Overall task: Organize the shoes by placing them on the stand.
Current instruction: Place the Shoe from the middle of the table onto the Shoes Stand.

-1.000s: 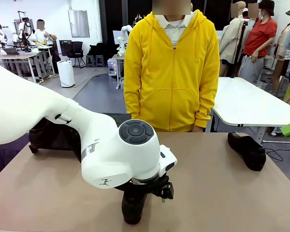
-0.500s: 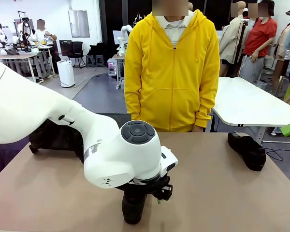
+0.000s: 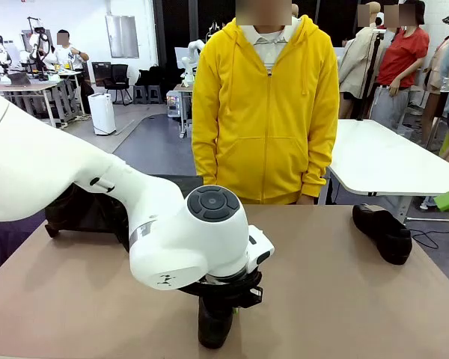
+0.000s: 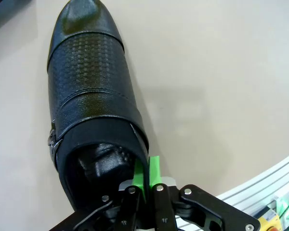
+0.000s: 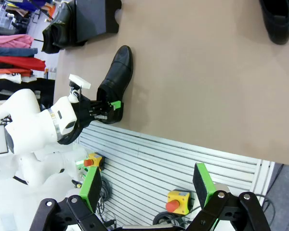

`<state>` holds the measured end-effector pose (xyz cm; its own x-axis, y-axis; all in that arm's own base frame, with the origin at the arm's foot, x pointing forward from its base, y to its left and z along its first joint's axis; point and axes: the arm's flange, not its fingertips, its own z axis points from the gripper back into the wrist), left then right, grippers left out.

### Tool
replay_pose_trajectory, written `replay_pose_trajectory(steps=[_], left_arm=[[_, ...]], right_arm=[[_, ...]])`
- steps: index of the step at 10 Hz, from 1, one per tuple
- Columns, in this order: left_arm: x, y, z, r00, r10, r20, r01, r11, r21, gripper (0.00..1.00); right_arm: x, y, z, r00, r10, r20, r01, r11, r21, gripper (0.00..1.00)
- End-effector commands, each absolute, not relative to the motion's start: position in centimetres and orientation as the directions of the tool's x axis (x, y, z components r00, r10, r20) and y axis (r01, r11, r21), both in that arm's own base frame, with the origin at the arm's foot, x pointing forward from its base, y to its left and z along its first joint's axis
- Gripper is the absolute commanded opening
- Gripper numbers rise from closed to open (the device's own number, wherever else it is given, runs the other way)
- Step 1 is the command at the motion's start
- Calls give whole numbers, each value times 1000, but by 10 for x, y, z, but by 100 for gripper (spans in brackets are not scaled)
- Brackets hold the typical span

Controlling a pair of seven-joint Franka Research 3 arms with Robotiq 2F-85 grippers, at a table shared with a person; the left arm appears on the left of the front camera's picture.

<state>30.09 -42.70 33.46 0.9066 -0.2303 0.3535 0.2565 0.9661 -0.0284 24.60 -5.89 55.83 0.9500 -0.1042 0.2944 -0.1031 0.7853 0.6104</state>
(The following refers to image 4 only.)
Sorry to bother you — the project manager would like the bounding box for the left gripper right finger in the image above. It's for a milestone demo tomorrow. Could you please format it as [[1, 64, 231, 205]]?
[[148, 155, 261, 231]]

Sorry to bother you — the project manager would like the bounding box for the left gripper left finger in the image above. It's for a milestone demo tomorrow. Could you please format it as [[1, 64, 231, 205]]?
[[48, 157, 147, 231]]

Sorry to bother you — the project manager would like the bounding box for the green translucent plastic part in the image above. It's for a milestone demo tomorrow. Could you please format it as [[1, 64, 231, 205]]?
[[275, 192, 289, 217]]

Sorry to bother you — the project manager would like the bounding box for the yellow emergency stop box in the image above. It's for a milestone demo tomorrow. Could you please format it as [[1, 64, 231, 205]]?
[[258, 214, 289, 231]]

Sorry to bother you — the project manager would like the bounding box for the aluminium table frame rail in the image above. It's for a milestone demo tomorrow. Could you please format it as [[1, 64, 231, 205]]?
[[215, 149, 289, 231]]

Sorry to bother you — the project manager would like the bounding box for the black shoe stand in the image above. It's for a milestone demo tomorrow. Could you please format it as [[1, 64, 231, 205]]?
[[0, 0, 36, 36]]

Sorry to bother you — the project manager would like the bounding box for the black leather loafer shoe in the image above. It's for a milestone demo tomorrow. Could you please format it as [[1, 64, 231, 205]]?
[[46, 0, 150, 212]]

